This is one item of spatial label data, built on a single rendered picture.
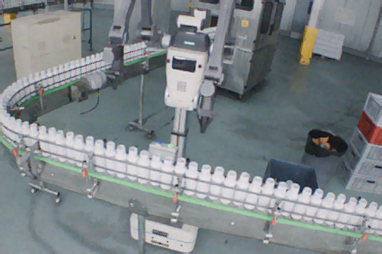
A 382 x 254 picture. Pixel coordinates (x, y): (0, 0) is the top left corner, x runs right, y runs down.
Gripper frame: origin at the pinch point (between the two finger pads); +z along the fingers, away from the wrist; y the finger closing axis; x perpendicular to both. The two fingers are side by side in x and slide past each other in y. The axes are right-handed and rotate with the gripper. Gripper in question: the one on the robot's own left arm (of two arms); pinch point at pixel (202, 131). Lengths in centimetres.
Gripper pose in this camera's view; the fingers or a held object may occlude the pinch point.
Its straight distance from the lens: 123.6
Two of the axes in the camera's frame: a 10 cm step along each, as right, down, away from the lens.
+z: -1.8, 9.8, 1.3
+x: -4.1, -1.9, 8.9
